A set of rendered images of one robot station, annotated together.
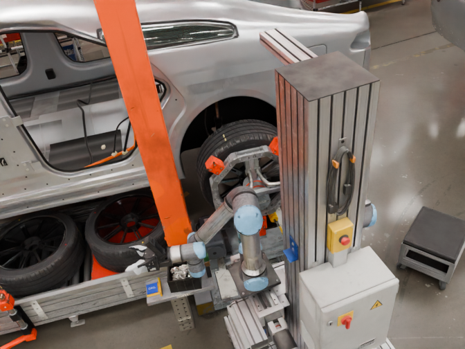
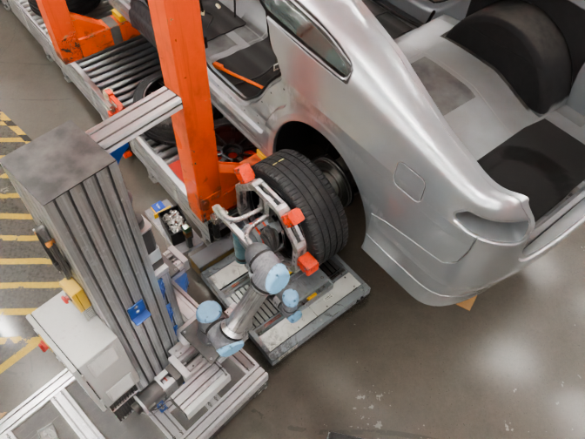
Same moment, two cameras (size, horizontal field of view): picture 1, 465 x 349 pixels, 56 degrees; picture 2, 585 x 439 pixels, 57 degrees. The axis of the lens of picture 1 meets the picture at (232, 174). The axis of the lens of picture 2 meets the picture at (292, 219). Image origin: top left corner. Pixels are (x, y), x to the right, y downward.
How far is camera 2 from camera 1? 214 cm
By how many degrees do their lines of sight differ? 40
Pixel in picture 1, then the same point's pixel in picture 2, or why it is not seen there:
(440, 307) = not seen: outside the picture
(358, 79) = (43, 188)
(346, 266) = (84, 322)
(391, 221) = (406, 425)
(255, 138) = (285, 189)
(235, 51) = (337, 95)
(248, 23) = (365, 78)
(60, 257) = (167, 124)
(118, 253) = not seen: hidden behind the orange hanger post
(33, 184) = not seen: hidden behind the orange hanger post
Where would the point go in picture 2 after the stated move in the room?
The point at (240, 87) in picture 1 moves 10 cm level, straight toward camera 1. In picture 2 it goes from (332, 135) to (314, 141)
